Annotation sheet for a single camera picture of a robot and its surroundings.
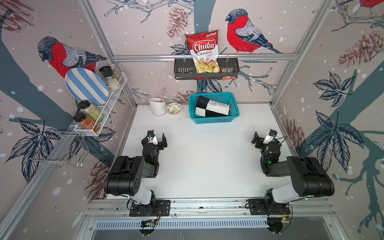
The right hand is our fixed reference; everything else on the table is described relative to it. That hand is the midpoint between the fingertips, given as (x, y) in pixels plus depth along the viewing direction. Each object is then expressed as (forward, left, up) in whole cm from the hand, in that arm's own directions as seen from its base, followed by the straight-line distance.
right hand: (262, 132), depth 91 cm
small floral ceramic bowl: (+27, +61, -9) cm, 67 cm away
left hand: (-3, +66, +2) cm, 66 cm away
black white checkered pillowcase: (+21, +35, -1) cm, 41 cm away
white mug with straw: (+21, +70, +1) cm, 73 cm away
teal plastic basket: (+36, +19, -4) cm, 40 cm away
